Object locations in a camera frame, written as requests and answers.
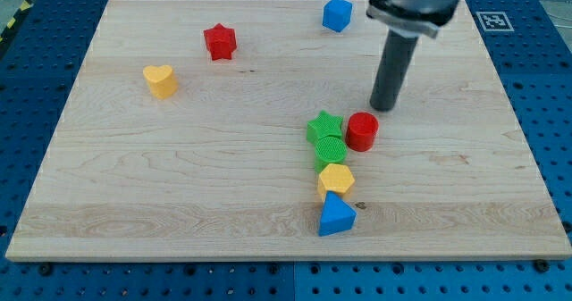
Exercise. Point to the blue triangle block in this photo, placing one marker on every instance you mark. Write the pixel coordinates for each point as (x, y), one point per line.
(336, 216)

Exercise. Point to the yellow heart block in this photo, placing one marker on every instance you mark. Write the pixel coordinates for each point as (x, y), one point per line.
(161, 80)

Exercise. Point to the blue cube block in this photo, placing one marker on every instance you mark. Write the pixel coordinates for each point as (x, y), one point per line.
(337, 15)

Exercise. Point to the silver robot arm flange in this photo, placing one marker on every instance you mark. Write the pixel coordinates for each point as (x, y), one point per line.
(412, 18)

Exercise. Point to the red cylinder block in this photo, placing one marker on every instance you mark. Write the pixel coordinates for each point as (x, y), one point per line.
(361, 131)

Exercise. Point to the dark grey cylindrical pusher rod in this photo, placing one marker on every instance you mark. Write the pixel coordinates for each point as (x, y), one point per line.
(392, 70)

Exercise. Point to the white fiducial marker tag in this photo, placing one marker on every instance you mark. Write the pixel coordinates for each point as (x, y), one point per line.
(492, 21)

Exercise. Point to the red star block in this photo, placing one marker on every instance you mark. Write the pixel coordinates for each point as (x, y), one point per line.
(220, 42)

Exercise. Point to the yellow hexagon block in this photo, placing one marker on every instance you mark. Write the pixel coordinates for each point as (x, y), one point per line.
(336, 178)

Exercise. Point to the green star block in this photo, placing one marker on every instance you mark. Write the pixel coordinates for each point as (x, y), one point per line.
(322, 126)

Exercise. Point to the green cylinder block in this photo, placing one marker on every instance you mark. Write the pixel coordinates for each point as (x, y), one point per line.
(329, 150)

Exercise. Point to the light wooden board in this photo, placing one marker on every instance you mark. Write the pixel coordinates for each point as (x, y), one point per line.
(222, 171)

